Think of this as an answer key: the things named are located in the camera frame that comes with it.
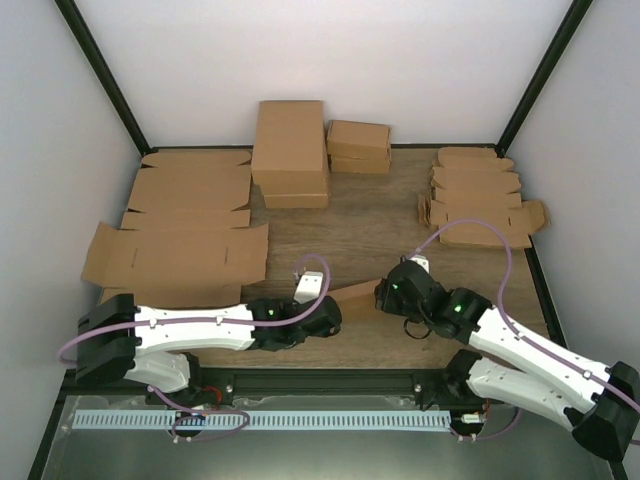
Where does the small cardboard box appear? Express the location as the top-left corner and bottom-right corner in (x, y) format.
(329, 153), (391, 174)
(328, 279), (381, 322)
(326, 120), (391, 160)

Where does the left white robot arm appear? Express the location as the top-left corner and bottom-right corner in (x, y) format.
(75, 293), (342, 404)

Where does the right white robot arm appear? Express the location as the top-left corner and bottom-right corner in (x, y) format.
(375, 256), (639, 462)

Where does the small folded cardboard box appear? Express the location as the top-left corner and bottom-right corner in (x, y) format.
(326, 120), (391, 160)

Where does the large folded cardboard box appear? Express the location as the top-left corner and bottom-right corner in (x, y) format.
(251, 100), (329, 195)

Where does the stack of flat cardboard blanks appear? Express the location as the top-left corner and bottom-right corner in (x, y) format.
(418, 146), (550, 249)

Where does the large flat cardboard sheet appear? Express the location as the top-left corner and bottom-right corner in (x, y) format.
(81, 150), (269, 308)

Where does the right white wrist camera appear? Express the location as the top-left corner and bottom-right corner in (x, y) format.
(400, 255), (429, 274)

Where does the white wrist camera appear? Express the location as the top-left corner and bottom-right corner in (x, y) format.
(293, 271), (324, 304)
(400, 255), (429, 274)

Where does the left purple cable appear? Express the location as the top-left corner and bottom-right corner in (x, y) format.
(57, 253), (332, 445)

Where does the purple cable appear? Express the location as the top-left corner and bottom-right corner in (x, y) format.
(402, 219), (640, 446)
(57, 253), (332, 445)

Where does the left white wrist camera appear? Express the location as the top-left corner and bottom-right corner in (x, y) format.
(293, 271), (324, 304)

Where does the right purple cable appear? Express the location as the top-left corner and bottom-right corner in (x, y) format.
(402, 219), (640, 446)

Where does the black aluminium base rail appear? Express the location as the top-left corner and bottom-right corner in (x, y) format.
(62, 367), (591, 409)

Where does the right black frame post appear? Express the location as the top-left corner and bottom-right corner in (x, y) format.
(495, 0), (593, 157)

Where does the black frame post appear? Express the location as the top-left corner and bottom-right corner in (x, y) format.
(495, 0), (593, 157)
(54, 0), (152, 156)

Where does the light blue cable duct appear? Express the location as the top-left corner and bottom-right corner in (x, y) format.
(72, 410), (451, 432)

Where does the left black frame post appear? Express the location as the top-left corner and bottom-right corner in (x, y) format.
(54, 0), (152, 156)

